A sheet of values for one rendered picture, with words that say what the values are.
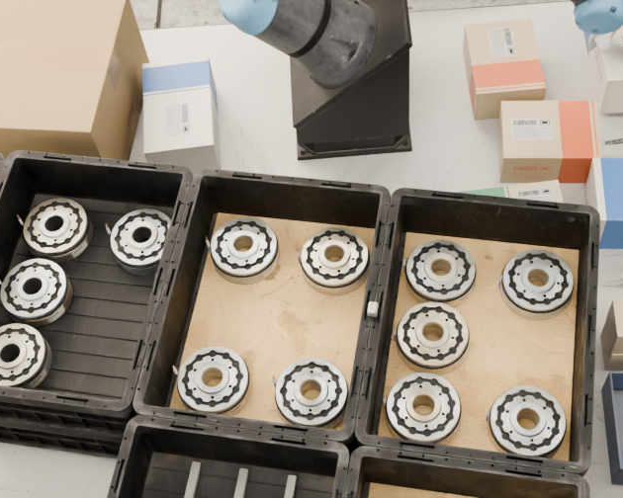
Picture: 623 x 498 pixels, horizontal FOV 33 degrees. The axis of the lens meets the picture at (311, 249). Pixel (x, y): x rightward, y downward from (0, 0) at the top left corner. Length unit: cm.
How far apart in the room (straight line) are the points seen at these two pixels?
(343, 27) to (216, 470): 71
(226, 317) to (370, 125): 45
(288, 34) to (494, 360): 59
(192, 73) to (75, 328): 54
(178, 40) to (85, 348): 73
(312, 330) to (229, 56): 68
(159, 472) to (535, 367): 55
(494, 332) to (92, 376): 59
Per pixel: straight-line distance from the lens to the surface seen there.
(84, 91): 177
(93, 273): 166
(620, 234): 175
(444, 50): 201
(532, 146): 179
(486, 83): 186
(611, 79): 185
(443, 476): 139
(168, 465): 150
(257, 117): 193
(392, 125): 181
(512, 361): 153
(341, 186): 155
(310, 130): 180
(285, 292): 158
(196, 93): 187
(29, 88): 181
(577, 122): 183
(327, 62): 169
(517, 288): 154
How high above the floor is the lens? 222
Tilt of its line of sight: 59 degrees down
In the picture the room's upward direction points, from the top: 9 degrees counter-clockwise
